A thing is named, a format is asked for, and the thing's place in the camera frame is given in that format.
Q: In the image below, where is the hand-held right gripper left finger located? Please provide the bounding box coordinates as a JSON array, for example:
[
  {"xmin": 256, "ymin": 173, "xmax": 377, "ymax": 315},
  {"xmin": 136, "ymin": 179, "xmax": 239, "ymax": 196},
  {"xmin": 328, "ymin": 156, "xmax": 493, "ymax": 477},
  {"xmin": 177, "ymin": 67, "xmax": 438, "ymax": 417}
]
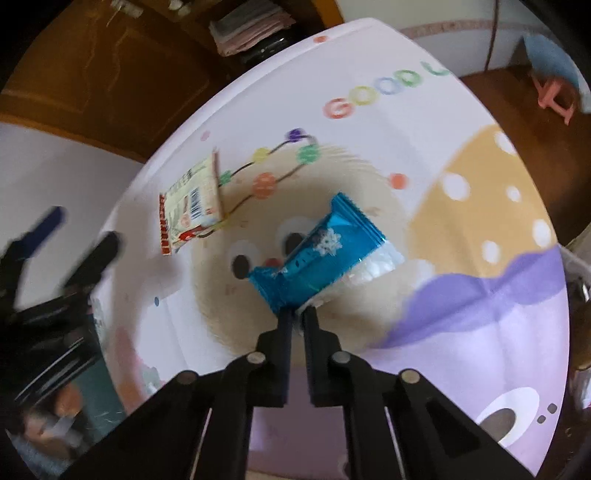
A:
[{"xmin": 60, "ymin": 308, "xmax": 294, "ymax": 480}]

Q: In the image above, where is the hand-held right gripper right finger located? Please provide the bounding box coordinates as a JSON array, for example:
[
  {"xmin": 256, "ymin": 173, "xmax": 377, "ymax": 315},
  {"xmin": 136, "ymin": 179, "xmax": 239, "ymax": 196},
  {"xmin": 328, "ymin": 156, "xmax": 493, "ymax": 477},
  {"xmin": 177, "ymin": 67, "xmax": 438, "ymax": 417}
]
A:
[{"xmin": 301, "ymin": 305, "xmax": 534, "ymax": 480}]

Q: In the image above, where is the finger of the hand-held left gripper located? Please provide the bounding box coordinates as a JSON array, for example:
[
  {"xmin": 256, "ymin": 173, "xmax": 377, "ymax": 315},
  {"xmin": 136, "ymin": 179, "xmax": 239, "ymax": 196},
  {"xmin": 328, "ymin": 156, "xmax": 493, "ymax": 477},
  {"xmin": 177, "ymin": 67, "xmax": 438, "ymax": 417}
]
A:
[
  {"xmin": 0, "ymin": 205, "xmax": 66, "ymax": 301},
  {"xmin": 58, "ymin": 231, "xmax": 124, "ymax": 301}
]

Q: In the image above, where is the blue snack packet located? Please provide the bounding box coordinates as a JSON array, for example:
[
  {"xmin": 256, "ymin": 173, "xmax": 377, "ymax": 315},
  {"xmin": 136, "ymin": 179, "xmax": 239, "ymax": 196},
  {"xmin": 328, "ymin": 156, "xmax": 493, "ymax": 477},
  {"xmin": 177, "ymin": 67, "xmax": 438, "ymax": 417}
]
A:
[{"xmin": 245, "ymin": 191, "xmax": 406, "ymax": 311}]

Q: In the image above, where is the red and white snack packet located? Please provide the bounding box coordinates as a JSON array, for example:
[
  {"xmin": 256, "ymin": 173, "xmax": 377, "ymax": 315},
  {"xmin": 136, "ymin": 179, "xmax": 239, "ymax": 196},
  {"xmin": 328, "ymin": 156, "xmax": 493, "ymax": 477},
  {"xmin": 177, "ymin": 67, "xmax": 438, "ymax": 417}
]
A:
[{"xmin": 158, "ymin": 148, "xmax": 227, "ymax": 257}]

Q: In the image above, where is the printed tablecloth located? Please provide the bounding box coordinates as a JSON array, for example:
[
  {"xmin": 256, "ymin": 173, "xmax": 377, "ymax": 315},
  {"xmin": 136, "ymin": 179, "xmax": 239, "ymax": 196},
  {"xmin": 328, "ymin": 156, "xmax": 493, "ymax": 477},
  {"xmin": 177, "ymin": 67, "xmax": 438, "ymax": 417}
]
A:
[{"xmin": 90, "ymin": 17, "xmax": 568, "ymax": 478}]

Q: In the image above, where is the wooden door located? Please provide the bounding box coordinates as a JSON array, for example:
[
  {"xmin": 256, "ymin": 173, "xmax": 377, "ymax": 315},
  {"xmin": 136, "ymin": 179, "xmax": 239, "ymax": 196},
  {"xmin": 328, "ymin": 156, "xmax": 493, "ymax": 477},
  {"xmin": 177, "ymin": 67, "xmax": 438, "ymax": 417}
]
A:
[{"xmin": 0, "ymin": 0, "xmax": 241, "ymax": 162}]

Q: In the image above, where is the dark flat box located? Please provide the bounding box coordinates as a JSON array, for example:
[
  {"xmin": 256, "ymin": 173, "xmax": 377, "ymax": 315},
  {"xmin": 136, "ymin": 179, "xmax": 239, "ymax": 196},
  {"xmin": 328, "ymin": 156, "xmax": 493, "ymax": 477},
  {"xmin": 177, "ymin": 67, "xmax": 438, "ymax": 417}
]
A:
[{"xmin": 238, "ymin": 34, "xmax": 296, "ymax": 63}]

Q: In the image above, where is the stack of folded towels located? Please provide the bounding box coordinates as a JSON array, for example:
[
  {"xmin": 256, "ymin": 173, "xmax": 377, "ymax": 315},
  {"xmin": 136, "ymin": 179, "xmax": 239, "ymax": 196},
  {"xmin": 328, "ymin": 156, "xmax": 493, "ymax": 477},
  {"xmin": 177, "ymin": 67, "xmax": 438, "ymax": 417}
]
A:
[{"xmin": 209, "ymin": 0, "xmax": 296, "ymax": 57}]

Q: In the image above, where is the wooden shelf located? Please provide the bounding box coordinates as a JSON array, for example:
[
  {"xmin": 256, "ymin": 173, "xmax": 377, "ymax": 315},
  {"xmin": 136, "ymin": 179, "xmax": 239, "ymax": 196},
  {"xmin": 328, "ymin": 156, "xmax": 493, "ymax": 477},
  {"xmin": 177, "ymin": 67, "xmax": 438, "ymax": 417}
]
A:
[{"xmin": 115, "ymin": 0, "xmax": 345, "ymax": 75}]

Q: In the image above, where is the pink stool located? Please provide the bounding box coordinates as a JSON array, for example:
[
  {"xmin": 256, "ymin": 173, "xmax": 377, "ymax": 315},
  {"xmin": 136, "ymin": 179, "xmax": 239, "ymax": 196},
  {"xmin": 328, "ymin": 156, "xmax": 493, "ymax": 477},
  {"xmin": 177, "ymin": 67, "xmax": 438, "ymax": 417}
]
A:
[{"xmin": 531, "ymin": 74, "xmax": 580, "ymax": 125}]

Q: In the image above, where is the black wall cable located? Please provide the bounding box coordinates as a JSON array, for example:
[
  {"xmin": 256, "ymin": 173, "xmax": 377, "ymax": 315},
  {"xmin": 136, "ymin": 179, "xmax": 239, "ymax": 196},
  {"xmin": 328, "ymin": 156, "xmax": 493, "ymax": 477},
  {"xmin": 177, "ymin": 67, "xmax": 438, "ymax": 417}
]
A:
[{"xmin": 482, "ymin": 0, "xmax": 502, "ymax": 70}]

